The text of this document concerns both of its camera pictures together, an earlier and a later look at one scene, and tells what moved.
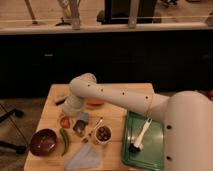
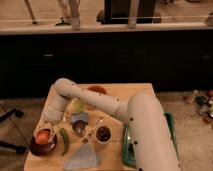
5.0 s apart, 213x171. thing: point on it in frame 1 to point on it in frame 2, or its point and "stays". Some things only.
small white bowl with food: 103,134 stays
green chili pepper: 66,142 stays
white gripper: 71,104 to 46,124
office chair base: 19,149 stays
